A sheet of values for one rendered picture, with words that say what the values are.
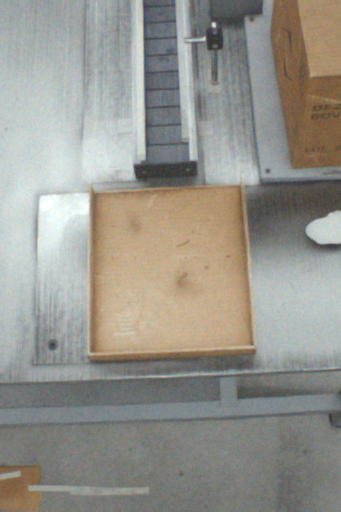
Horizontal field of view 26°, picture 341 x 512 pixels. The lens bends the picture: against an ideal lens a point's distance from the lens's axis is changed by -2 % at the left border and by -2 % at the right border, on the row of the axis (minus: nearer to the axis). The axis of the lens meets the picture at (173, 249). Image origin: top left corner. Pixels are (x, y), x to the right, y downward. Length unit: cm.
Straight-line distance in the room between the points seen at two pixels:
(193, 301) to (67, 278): 21
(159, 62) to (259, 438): 105
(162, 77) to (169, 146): 15
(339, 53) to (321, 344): 45
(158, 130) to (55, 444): 102
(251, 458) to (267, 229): 88
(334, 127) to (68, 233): 47
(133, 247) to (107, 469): 89
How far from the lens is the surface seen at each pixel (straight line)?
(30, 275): 126
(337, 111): 115
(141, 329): 119
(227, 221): 126
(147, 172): 128
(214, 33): 129
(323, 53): 109
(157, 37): 141
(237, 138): 134
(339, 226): 124
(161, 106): 132
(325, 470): 201
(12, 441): 206
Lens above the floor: 197
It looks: 67 degrees down
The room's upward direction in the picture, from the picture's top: 7 degrees counter-clockwise
